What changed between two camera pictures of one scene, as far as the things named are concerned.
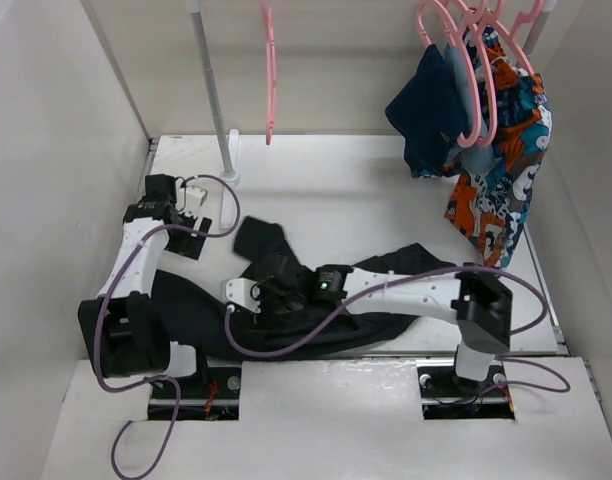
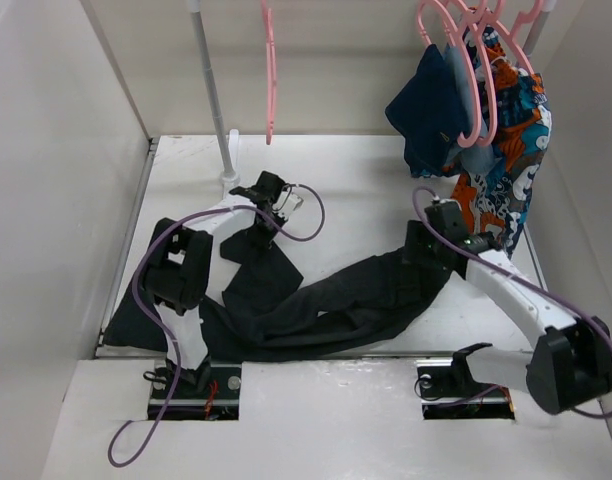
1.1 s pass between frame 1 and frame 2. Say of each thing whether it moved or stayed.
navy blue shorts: stayed
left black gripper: moved
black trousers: moved
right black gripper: moved
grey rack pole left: stayed
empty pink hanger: stayed
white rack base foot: stayed
